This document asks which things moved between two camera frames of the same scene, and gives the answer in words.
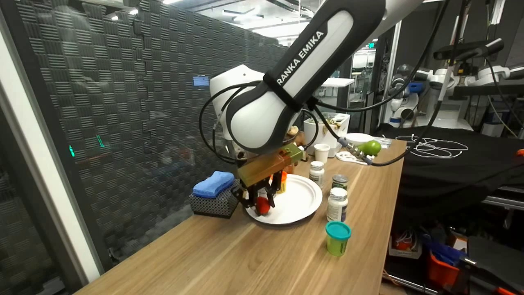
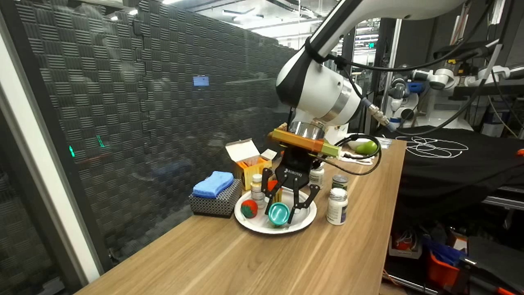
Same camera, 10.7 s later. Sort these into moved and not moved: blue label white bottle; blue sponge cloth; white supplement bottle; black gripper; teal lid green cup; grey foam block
Moved: teal lid green cup; black gripper
Not moved: grey foam block; white supplement bottle; blue sponge cloth; blue label white bottle
